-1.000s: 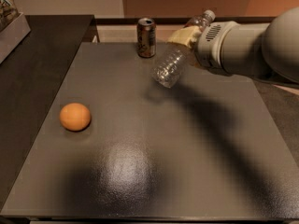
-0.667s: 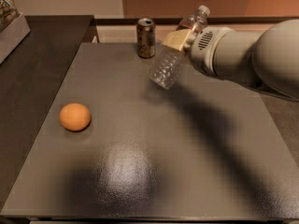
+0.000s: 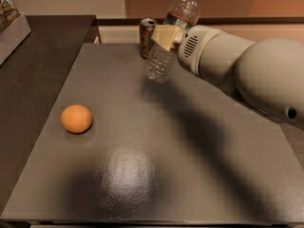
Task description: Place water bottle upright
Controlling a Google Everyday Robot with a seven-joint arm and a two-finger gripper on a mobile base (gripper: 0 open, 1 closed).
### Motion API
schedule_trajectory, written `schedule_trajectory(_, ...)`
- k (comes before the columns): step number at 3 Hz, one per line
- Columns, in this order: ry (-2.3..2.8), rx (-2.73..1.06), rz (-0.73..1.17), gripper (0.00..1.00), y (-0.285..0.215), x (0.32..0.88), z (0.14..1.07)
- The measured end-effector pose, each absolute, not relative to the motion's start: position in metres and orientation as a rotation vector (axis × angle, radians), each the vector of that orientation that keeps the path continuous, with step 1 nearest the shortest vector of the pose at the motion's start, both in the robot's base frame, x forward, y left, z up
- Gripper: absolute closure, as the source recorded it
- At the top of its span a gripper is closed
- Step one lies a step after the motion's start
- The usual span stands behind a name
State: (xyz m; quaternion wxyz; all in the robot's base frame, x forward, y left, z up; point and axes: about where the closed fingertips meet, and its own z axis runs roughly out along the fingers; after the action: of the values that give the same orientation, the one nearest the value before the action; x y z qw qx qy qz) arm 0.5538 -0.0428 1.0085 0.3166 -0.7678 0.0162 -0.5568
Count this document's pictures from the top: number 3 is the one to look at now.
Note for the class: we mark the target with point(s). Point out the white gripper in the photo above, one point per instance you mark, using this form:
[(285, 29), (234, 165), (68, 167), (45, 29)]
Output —
[(192, 49)]

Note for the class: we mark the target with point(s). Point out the clear plastic water bottle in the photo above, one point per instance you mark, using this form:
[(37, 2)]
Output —
[(181, 16)]

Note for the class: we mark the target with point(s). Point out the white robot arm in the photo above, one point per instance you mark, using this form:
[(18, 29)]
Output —
[(266, 76)]

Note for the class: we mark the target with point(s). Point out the metal soda can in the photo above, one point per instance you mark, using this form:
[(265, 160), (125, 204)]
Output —
[(147, 26)]

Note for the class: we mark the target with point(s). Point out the orange fruit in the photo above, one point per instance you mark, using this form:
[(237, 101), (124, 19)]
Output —
[(76, 119)]

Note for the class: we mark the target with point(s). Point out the dark side table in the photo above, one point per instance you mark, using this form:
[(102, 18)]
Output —
[(30, 81)]

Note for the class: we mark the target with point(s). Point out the white box with items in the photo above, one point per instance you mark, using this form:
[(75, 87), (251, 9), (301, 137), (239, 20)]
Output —
[(14, 28)]

